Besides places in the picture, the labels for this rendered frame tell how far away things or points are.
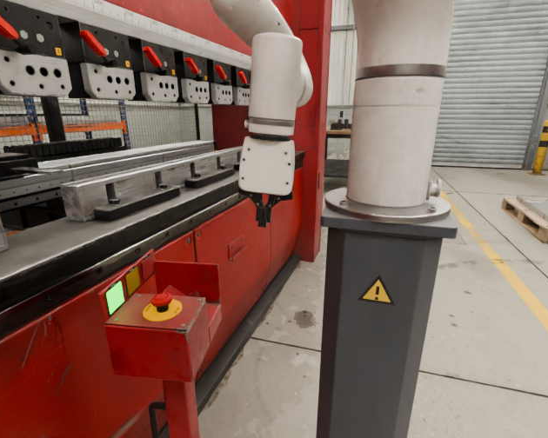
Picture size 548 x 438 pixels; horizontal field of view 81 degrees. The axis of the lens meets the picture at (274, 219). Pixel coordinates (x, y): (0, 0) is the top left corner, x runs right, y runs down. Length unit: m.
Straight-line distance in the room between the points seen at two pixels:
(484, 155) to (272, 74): 7.78
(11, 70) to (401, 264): 0.78
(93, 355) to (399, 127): 0.79
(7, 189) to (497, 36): 8.02
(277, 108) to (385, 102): 0.18
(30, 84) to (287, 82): 0.53
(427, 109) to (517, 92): 7.83
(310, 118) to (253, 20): 1.74
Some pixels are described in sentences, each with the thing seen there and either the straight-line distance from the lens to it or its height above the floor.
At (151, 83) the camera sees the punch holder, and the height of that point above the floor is 1.22.
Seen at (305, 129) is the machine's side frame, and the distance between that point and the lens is 2.36.
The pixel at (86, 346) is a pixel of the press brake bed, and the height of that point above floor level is 0.64.
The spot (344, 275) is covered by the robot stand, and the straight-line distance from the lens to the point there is 0.50.
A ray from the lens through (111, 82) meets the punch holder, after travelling 1.00.
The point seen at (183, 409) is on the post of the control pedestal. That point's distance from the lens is 0.87.
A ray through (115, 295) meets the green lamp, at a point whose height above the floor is 0.81.
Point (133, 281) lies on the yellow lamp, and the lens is 0.73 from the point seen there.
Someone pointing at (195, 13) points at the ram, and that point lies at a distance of 1.37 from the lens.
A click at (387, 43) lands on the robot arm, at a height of 1.22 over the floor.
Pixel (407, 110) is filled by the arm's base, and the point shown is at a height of 1.14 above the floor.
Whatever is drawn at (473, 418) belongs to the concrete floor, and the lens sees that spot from 1.68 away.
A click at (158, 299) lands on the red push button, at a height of 0.81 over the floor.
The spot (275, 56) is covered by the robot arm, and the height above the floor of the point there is 1.23.
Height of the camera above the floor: 1.14
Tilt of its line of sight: 18 degrees down
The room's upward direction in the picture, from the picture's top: straight up
